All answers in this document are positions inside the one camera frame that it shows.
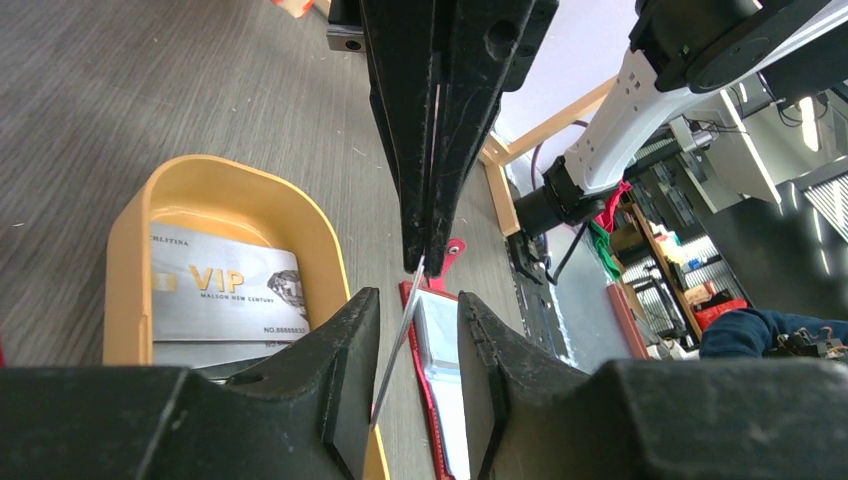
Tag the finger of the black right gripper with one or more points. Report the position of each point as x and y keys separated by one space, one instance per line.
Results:
x=399 y=41
x=486 y=50

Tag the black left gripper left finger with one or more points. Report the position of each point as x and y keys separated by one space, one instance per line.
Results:
x=303 y=413

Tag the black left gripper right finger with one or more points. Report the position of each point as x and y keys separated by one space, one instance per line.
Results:
x=529 y=415

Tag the red card holder wallet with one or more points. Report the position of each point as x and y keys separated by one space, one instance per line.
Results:
x=434 y=350

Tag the white VIP card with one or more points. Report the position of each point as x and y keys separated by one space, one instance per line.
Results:
x=209 y=288

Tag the yellow oval tray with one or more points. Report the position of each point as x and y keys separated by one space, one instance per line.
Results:
x=216 y=196

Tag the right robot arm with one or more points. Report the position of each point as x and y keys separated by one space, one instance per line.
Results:
x=679 y=51

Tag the floral fabric bag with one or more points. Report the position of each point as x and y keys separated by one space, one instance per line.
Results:
x=295 y=8

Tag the wooden frame rack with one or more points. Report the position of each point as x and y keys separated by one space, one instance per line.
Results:
x=496 y=155

